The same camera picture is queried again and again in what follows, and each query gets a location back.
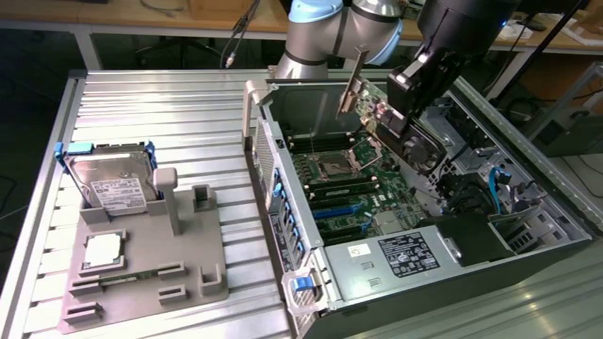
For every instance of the hard disk in blue carrier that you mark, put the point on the hard disk in blue carrier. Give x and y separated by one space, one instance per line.
112 183

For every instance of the blue expansion slot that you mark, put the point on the blue expansion slot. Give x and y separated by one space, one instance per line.
338 211

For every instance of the black RAM stick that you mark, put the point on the black RAM stick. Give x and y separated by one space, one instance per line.
342 189

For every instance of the metal disk bay cage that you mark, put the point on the metal disk bay cage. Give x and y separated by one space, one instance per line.
425 183

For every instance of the dark equipment box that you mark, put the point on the dark equipment box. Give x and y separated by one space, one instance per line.
575 137

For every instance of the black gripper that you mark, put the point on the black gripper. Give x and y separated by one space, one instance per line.
461 24

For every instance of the blue case release latch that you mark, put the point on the blue case release latch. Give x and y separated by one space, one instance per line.
301 284

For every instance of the black plastic duct cover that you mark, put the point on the black plastic duct cover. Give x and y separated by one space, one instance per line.
470 240

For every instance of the wooden desk white frame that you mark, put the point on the wooden desk white frame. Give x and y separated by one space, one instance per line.
572 45
117 21

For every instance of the silver CPU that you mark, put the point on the silver CPU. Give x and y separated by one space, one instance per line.
102 250

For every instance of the black monitor base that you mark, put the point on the black monitor base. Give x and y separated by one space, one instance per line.
551 5

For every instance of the black slanted stand pole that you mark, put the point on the black slanted stand pole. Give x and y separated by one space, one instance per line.
547 39

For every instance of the thin metal locking lever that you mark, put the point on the thin metal locking lever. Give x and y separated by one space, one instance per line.
312 141

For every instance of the grey plastic parts rack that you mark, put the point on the grey plastic parts rack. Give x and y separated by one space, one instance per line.
141 254

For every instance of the open grey PC case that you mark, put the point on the open grey PC case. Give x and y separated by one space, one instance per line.
301 106

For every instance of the grey chipset heatsink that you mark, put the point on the grey chipset heatsink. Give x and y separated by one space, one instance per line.
386 222

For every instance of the graphics card with black cooler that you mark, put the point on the graphics card with black cooler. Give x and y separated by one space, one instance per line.
421 152

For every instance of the grey power supply unit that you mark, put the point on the grey power supply unit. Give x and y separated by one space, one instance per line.
348 275

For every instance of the metal socket cover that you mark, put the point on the metal socket cover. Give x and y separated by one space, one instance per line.
362 152

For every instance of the green RAM stick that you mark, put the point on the green RAM stick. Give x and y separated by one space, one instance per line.
141 273

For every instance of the green motherboard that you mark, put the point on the green motherboard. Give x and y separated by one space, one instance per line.
390 197

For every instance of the CPU socket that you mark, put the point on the CPU socket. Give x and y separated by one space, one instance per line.
334 166

